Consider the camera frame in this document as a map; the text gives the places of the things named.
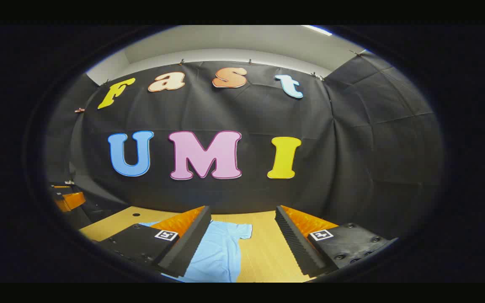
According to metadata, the light blue T-shirt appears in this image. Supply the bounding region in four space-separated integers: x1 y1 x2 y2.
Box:
139 220 253 283

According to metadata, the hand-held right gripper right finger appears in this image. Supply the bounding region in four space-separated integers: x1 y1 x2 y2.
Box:
274 205 399 278

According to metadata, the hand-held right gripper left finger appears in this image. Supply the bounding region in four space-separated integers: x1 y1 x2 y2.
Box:
92 205 212 278

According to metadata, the black backdrop cloth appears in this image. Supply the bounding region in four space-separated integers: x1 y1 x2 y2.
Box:
44 50 444 240

